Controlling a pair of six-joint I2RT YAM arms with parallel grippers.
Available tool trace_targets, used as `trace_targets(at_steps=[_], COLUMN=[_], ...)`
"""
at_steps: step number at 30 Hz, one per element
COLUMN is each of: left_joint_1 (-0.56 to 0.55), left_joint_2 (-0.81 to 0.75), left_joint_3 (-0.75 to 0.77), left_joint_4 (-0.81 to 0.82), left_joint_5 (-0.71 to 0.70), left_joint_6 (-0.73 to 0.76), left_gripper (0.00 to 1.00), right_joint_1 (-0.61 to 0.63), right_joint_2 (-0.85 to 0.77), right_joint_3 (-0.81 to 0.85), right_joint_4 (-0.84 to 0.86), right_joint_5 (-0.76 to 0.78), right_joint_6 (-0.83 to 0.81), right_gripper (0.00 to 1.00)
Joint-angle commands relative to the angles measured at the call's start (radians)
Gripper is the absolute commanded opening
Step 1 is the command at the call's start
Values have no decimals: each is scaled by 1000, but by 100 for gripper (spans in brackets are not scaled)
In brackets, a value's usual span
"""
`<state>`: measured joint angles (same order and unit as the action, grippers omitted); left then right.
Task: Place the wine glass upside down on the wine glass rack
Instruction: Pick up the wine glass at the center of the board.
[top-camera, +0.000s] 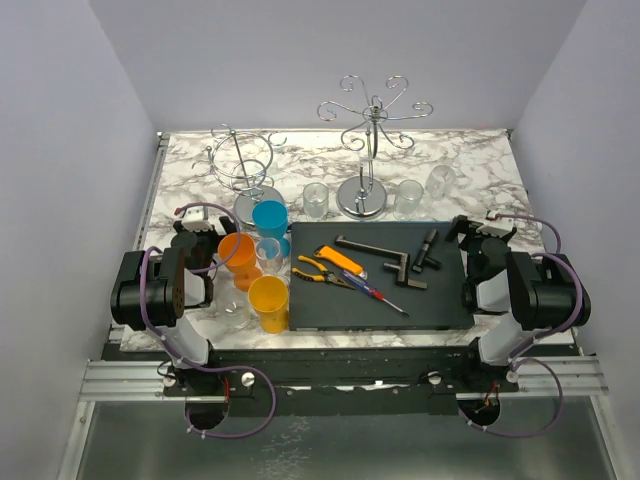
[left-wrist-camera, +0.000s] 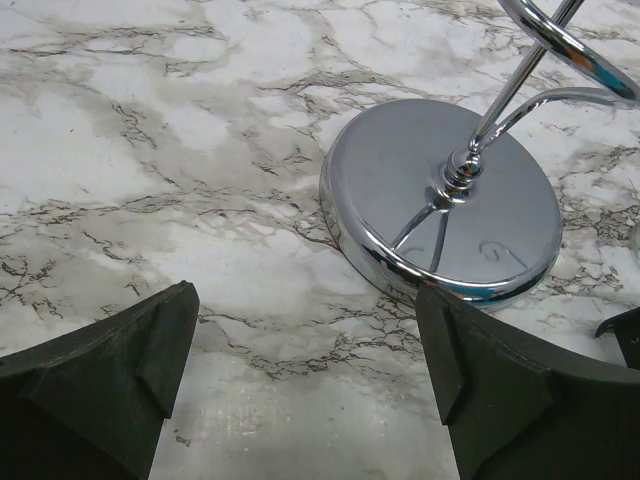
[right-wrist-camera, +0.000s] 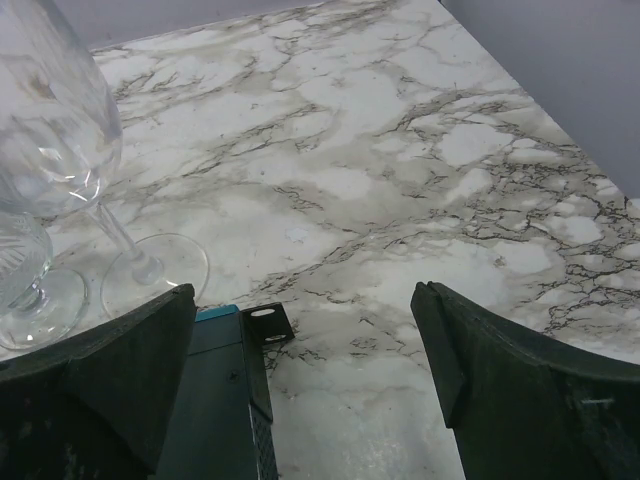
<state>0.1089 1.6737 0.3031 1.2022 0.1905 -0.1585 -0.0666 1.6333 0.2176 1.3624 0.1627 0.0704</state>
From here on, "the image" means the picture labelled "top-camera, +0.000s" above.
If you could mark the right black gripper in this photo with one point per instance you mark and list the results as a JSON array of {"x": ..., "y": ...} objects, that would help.
[{"x": 463, "y": 225}]

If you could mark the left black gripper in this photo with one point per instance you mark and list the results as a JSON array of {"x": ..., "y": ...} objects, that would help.
[{"x": 224, "y": 222}]

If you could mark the clear stemless wine glass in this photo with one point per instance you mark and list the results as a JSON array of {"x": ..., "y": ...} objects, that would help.
[{"x": 408, "y": 197}]

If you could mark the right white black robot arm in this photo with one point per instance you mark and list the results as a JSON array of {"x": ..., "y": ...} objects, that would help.
[{"x": 534, "y": 296}]

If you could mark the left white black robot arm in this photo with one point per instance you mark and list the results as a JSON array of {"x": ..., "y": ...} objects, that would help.
[{"x": 152, "y": 294}]

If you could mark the small clear wine glass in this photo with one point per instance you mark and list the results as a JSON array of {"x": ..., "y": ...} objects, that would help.
[{"x": 269, "y": 255}]

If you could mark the tall chrome wine glass rack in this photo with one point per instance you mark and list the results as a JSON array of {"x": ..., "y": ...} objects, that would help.
[{"x": 362, "y": 197}]

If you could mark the orange plastic goblet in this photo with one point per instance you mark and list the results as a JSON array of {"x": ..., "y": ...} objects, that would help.
[{"x": 238, "y": 250}]

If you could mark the black t-shaped tool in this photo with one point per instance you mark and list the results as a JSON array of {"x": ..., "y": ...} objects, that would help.
[{"x": 423, "y": 258}]

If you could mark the clear glass near front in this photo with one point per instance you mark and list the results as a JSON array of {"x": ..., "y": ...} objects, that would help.
[{"x": 233, "y": 310}]

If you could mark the blue plastic goblet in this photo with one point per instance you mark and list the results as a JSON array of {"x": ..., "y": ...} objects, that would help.
[{"x": 270, "y": 218}]

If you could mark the yellow plastic cup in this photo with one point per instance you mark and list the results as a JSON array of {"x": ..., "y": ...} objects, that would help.
[{"x": 269, "y": 297}]

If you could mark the red blue screwdriver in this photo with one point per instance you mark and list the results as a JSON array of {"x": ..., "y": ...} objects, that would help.
[{"x": 369, "y": 290}]

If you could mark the yellow utility knife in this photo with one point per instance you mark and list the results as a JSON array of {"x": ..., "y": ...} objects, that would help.
[{"x": 338, "y": 259}]

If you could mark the clear tumbler centre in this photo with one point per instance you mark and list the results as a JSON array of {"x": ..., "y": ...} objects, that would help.
[{"x": 316, "y": 200}]

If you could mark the dark grey tray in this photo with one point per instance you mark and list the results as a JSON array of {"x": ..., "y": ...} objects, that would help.
[{"x": 326, "y": 307}]

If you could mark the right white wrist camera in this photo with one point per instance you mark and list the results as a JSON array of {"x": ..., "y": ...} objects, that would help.
[{"x": 495, "y": 225}]

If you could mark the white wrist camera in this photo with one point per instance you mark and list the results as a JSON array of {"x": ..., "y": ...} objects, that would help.
[
  {"x": 495, "y": 225},
  {"x": 193, "y": 218}
]

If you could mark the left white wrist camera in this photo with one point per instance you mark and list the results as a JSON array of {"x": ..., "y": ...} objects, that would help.
[{"x": 193, "y": 218}]

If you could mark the long black metal bracket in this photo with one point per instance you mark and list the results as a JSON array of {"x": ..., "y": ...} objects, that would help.
[{"x": 396, "y": 262}]

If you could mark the small chrome wire rack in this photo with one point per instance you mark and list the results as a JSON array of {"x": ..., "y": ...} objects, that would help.
[{"x": 240, "y": 161}]

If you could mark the yellow handled pliers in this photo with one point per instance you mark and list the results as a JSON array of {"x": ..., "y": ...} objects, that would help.
[{"x": 323, "y": 275}]

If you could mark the aluminium frame rail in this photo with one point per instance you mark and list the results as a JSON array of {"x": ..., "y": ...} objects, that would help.
[{"x": 138, "y": 381}]

